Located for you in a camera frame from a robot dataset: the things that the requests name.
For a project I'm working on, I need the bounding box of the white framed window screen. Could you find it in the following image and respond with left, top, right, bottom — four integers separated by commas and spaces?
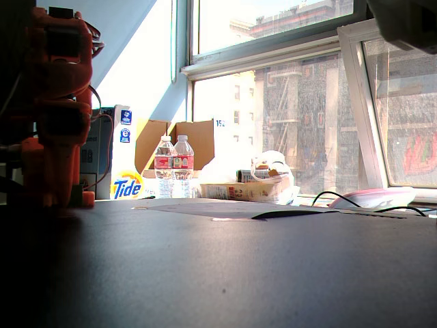
337, 18, 437, 200

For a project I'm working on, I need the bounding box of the Tide detergent cardboard box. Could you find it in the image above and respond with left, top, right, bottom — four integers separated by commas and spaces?
109, 104, 227, 200

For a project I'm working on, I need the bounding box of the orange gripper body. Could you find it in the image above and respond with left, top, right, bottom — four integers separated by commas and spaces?
38, 100, 92, 146

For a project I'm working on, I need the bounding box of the clear plastic bag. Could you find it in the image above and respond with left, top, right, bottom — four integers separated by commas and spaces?
197, 149, 301, 206

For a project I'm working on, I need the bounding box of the clear plastic water bottle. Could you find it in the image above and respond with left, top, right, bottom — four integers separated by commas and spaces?
154, 135, 177, 199
172, 134, 195, 199

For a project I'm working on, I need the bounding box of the black looped adapter cable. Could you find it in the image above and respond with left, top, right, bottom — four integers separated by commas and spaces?
311, 190, 428, 217

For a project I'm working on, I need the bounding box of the white numbered grid paper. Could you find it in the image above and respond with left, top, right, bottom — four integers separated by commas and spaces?
145, 200, 339, 220

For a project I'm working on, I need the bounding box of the dark printed carton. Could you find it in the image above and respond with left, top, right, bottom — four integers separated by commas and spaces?
80, 107, 115, 200

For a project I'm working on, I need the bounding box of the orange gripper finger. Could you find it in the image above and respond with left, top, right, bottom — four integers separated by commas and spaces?
42, 145, 80, 208

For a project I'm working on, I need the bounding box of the window frame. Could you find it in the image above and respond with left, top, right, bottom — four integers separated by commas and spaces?
169, 0, 437, 206

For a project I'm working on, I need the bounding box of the pink white device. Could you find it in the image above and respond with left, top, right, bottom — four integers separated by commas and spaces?
327, 186, 418, 210

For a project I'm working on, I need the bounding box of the blurry dark overhanging object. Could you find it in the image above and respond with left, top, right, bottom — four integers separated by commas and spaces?
366, 0, 437, 55

